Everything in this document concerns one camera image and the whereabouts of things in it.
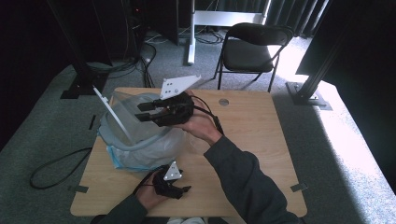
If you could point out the translucent plastic sheet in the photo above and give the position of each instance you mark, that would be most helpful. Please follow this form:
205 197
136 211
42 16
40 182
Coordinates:
146 143

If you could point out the white bin lid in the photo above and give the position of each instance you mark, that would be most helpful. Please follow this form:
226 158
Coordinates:
113 115

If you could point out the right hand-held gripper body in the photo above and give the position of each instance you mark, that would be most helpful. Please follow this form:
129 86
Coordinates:
177 109

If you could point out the round grey table grommet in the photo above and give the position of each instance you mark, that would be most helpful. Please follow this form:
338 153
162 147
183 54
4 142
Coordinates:
223 102

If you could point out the clear plastic bin bag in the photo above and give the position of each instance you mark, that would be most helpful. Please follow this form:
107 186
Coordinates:
155 155

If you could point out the person's left hand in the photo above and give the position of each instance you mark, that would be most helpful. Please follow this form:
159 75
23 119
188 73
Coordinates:
148 194

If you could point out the dark curtain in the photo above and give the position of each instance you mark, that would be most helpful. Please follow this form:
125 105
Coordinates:
367 62

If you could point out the black tape strip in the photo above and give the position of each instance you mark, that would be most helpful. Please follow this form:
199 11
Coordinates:
92 122

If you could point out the person's right hand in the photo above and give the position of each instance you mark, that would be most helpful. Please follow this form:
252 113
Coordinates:
202 126

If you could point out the grey tape strip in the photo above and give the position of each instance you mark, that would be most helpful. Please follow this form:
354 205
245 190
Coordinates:
299 187
79 188

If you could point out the white metal desk frame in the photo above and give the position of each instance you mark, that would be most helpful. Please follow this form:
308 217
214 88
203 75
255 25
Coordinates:
214 18

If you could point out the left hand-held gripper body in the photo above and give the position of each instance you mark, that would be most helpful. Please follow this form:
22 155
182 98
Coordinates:
165 185

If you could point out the black metal stand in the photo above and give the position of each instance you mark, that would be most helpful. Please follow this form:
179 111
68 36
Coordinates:
82 71
311 87

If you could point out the black folding chair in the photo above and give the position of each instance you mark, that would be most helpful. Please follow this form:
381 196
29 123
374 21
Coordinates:
249 53

